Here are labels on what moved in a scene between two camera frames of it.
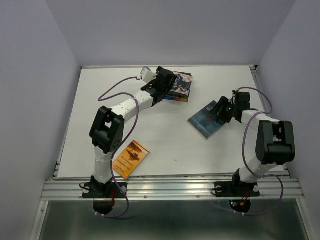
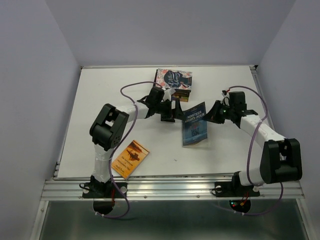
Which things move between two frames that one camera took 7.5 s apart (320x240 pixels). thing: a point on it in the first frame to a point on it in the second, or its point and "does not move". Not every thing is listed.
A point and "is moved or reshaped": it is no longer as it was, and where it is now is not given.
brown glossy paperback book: [189, 74] to [178, 92]
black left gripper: [172, 82] to [168, 116]
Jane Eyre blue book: [176, 98] does not move
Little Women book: [182, 82] does not move
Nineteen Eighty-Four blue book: [205, 122] is moved or reshaped
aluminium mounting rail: [71, 189] does not move
